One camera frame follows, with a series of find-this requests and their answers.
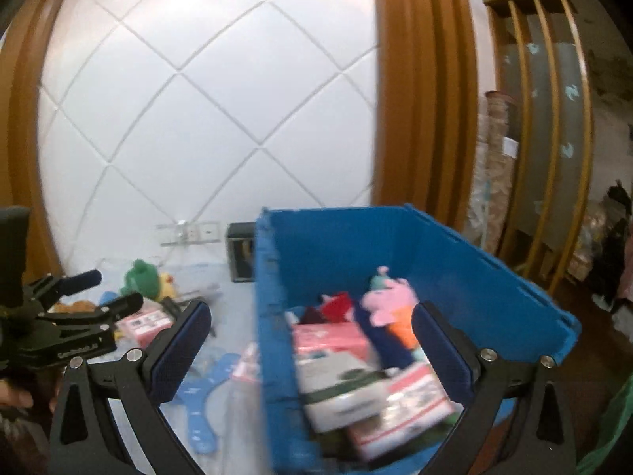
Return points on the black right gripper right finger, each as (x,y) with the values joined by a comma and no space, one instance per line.
(540,437)

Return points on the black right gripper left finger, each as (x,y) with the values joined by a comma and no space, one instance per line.
(84,437)

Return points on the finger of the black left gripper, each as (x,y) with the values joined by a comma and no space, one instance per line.
(112,312)
(68,286)

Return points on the blue boomerang toy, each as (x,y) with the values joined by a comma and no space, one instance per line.
(193,394)

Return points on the pink pig plush orange dress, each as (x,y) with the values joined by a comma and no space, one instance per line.
(390,303)

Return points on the brown bear plush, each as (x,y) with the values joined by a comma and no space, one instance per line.
(79,306)

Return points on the green frog plush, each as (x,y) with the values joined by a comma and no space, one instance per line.
(142,278)

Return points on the yellow duck plush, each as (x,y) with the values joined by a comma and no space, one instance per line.
(167,288)

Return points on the blue plastic storage crate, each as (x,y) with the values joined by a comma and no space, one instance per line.
(299,254)

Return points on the white green box in crate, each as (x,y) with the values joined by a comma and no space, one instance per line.
(338,389)

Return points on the pink tissue pack in crate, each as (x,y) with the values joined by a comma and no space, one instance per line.
(331,337)

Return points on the wooden slat screen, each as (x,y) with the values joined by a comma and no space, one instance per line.
(542,72)

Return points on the white wall socket panel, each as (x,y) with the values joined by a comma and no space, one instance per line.
(185,233)

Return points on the black picture frame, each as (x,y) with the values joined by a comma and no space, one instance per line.
(239,247)

